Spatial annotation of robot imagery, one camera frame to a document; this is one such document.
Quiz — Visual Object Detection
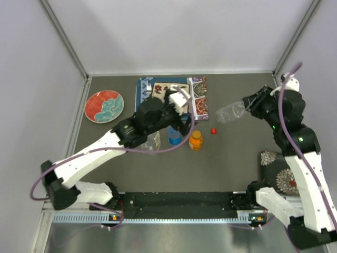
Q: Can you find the clear plastic bottle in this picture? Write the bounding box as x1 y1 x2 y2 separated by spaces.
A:
215 101 247 124

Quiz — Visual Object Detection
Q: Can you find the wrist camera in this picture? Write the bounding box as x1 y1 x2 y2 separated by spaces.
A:
270 74 300 96
165 84 191 116

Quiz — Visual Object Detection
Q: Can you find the orange juice bottle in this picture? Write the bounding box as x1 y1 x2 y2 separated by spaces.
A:
189 130 203 150

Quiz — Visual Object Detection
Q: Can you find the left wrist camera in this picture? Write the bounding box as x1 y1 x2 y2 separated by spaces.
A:
165 84 191 116

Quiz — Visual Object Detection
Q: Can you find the black floral square plate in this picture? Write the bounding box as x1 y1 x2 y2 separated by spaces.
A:
260 151 299 196

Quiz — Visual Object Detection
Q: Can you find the grey slotted cable duct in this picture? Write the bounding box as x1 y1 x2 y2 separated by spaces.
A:
53 212 266 224

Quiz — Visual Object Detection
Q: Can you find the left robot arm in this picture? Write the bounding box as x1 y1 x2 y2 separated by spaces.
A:
41 92 193 210

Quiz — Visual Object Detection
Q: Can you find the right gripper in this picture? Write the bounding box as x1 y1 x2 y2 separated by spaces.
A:
242 84 281 129

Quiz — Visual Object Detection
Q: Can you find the clear bottle white cap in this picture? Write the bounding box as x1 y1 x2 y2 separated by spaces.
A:
141 131 161 155

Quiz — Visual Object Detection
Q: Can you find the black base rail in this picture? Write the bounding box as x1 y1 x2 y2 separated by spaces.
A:
89 191 266 220

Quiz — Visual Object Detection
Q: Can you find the red and teal plate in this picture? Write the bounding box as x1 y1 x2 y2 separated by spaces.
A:
84 90 124 124

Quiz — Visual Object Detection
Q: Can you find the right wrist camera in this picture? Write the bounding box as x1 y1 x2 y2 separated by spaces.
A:
270 74 300 96

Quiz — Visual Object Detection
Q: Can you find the square floral beige plate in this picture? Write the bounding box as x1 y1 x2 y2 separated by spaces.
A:
152 82 190 114

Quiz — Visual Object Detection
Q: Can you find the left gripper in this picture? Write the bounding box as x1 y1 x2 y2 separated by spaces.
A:
146 91 197 137

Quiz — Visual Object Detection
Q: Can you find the blue patterned placemat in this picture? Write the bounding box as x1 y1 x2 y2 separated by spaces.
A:
135 76 209 121

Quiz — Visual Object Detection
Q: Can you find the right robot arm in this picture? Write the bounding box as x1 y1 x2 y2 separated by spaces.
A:
242 86 336 250

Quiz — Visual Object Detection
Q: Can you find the blue label water bottle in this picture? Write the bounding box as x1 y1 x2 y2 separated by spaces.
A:
167 126 182 145

